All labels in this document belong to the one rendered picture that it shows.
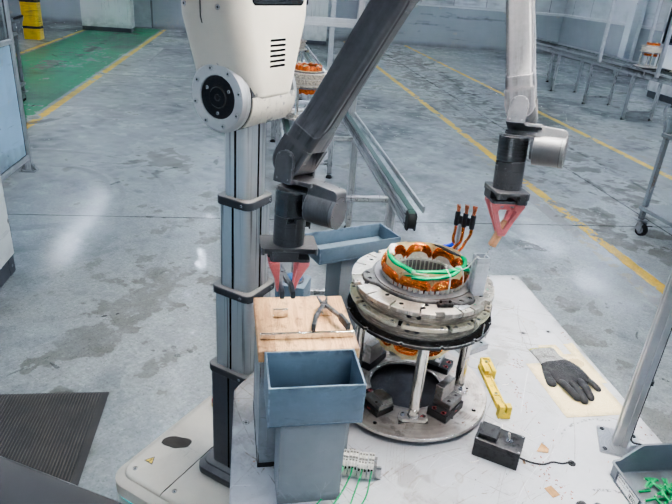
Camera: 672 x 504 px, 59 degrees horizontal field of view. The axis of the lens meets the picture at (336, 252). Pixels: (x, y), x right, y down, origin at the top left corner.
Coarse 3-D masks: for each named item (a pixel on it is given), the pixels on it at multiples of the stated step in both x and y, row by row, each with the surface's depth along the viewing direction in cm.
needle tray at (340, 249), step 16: (368, 224) 167; (320, 240) 161; (336, 240) 163; (352, 240) 166; (368, 240) 166; (384, 240) 158; (400, 240) 160; (320, 256) 150; (336, 256) 152; (352, 256) 155; (336, 272) 159; (336, 288) 160; (352, 320) 166
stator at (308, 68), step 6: (300, 66) 392; (306, 66) 391; (312, 66) 391; (318, 66) 394; (300, 72) 392; (306, 72) 391; (312, 72) 391; (318, 72) 393; (300, 90) 398; (306, 90) 397; (312, 90) 398
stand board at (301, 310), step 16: (256, 304) 122; (272, 304) 123; (288, 304) 123; (304, 304) 124; (320, 304) 124; (336, 304) 125; (256, 320) 117; (272, 320) 117; (288, 320) 118; (304, 320) 118; (320, 320) 118; (336, 320) 119; (256, 336) 113
